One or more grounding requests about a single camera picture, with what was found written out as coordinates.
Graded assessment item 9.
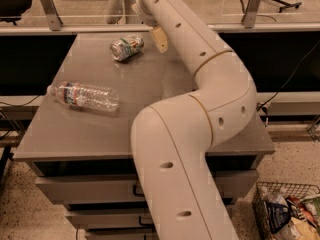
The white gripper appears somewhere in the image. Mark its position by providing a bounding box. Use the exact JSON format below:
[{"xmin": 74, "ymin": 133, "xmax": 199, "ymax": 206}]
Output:
[{"xmin": 132, "ymin": 0, "xmax": 168, "ymax": 53}]

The clear plastic water bottle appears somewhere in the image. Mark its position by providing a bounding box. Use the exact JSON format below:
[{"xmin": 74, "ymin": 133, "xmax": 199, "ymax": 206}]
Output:
[{"xmin": 47, "ymin": 81, "xmax": 120, "ymax": 112}]

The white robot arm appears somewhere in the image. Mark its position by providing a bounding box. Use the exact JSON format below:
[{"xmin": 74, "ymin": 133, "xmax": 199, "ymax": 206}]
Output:
[{"xmin": 108, "ymin": 0, "xmax": 256, "ymax": 240}]

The grey drawer cabinet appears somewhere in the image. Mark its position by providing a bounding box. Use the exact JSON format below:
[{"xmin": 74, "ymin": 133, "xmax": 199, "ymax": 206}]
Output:
[{"xmin": 13, "ymin": 30, "xmax": 276, "ymax": 240}]

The black office chair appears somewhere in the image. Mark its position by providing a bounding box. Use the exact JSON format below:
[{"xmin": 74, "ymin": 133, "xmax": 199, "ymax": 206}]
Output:
[{"xmin": 0, "ymin": 0, "xmax": 33, "ymax": 24}]

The blue snack bag in basket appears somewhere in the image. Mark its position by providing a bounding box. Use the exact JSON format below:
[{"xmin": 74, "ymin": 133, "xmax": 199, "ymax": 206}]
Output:
[{"xmin": 265, "ymin": 192, "xmax": 291, "ymax": 233}]

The red snack bag in basket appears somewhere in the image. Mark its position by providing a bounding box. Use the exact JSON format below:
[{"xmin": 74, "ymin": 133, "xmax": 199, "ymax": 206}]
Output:
[{"xmin": 286, "ymin": 195, "xmax": 318, "ymax": 227}]

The yellow snack bag in basket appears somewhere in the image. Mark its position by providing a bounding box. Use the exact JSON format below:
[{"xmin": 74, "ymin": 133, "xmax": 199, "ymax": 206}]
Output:
[{"xmin": 276, "ymin": 218, "xmax": 320, "ymax": 240}]

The right metal bracket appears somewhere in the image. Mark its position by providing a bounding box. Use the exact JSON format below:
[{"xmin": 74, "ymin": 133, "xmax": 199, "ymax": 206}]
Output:
[{"xmin": 241, "ymin": 0, "xmax": 261, "ymax": 28}]

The metal bracket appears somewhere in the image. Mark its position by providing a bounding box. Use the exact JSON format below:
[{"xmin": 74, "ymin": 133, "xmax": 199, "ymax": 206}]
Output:
[
  {"xmin": 241, "ymin": 0, "xmax": 261, "ymax": 28},
  {"xmin": 40, "ymin": 0, "xmax": 63, "ymax": 31}
]

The left metal bracket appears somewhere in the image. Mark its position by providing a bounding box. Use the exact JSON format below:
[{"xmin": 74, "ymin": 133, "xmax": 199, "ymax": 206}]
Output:
[{"xmin": 40, "ymin": 0, "xmax": 63, "ymax": 31}]

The black cable right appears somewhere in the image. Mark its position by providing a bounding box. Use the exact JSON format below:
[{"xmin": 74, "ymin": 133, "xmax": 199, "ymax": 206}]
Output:
[{"xmin": 255, "ymin": 40, "xmax": 320, "ymax": 113}]

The black cable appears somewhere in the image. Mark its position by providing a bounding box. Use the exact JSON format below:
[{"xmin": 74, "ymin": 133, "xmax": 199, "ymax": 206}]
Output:
[
  {"xmin": 255, "ymin": 40, "xmax": 320, "ymax": 113},
  {"xmin": 0, "ymin": 95, "xmax": 40, "ymax": 142}
]

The black cable left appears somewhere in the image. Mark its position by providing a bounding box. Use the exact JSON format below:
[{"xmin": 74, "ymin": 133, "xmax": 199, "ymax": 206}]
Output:
[{"xmin": 0, "ymin": 95, "xmax": 40, "ymax": 142}]

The top drawer with black handle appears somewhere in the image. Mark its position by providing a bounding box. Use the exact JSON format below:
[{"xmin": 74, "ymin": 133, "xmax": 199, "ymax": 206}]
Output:
[{"xmin": 36, "ymin": 170, "xmax": 259, "ymax": 205}]

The drawer with black handle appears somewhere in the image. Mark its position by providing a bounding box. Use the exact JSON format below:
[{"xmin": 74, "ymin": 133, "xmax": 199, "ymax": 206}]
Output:
[
  {"xmin": 66, "ymin": 201, "xmax": 153, "ymax": 230},
  {"xmin": 85, "ymin": 228, "xmax": 160, "ymax": 240},
  {"xmin": 36, "ymin": 170, "xmax": 259, "ymax": 205}
]

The wire basket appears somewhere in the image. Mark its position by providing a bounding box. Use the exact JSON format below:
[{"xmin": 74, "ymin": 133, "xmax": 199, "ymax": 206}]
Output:
[{"xmin": 253, "ymin": 182, "xmax": 320, "ymax": 240}]

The middle drawer with black handle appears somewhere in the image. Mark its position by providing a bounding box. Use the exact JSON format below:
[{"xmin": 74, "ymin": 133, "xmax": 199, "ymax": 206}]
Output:
[{"xmin": 66, "ymin": 201, "xmax": 153, "ymax": 230}]

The bottom drawer with black handle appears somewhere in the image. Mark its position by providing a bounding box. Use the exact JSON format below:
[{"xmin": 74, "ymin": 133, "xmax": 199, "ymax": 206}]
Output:
[{"xmin": 85, "ymin": 228, "xmax": 160, "ymax": 240}]

